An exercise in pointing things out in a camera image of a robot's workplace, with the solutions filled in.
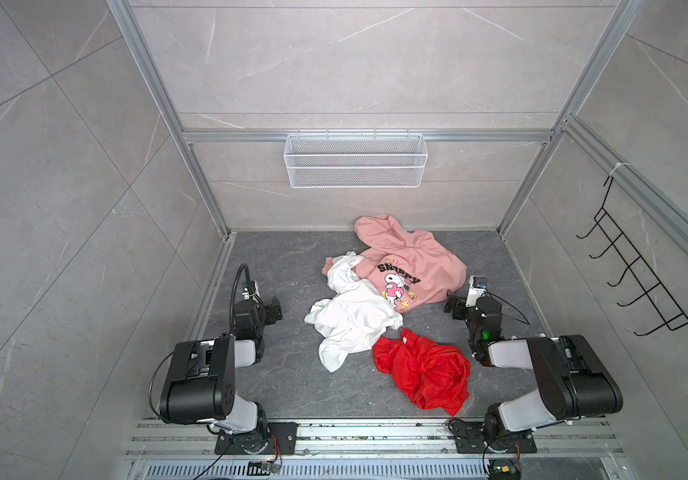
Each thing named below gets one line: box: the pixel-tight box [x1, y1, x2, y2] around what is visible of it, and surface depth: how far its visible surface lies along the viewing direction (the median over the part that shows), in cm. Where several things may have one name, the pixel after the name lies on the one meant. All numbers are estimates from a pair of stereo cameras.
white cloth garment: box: [304, 251, 403, 373], surface depth 92 cm
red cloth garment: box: [373, 328, 471, 417], surface depth 81 cm
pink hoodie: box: [322, 214, 467, 313], surface depth 106 cm
